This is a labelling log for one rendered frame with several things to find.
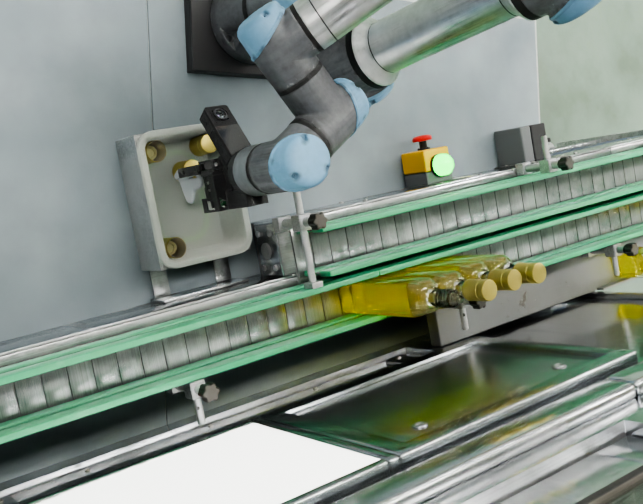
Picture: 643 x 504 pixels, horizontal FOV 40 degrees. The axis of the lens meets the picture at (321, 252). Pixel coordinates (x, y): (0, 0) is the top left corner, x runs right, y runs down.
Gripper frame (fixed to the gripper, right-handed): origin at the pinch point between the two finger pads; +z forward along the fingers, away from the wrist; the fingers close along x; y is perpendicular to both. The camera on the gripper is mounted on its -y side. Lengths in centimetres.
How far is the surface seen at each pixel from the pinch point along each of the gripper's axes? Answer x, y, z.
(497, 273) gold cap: 33, 26, -33
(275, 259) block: 9.0, 17.4, -6.3
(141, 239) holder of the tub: -9.9, 9.7, 3.0
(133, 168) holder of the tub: -9.8, -2.0, 0.4
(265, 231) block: 9.1, 12.6, -4.8
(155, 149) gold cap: -4.8, -4.4, 1.6
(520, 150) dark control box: 77, 9, -2
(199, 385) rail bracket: -14.3, 31.1, -17.1
